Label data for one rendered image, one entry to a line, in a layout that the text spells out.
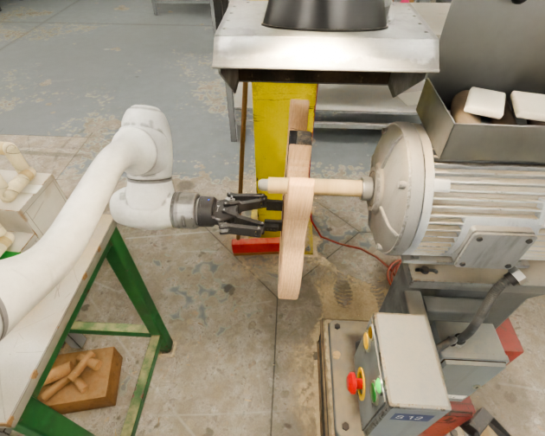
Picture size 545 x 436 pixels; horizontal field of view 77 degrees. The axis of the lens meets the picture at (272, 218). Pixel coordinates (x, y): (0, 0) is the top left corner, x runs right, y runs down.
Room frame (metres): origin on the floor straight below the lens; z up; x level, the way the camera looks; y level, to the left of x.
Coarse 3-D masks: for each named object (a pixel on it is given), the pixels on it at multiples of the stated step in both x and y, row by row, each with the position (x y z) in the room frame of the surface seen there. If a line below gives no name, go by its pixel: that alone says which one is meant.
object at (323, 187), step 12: (276, 180) 0.51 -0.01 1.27; (288, 180) 0.51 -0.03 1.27; (324, 180) 0.51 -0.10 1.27; (336, 180) 0.51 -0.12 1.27; (348, 180) 0.51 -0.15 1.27; (360, 180) 0.51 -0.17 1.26; (276, 192) 0.49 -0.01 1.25; (324, 192) 0.49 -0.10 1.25; (336, 192) 0.49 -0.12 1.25; (348, 192) 0.49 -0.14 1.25; (360, 192) 0.49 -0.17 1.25
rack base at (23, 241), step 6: (18, 234) 0.58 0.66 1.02; (24, 234) 0.58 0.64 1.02; (30, 234) 0.58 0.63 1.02; (18, 240) 0.56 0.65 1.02; (24, 240) 0.56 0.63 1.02; (30, 240) 0.56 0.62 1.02; (36, 240) 0.58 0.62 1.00; (12, 246) 0.54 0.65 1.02; (18, 246) 0.54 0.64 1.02; (24, 246) 0.54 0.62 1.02; (30, 246) 0.55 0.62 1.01; (18, 252) 0.52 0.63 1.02
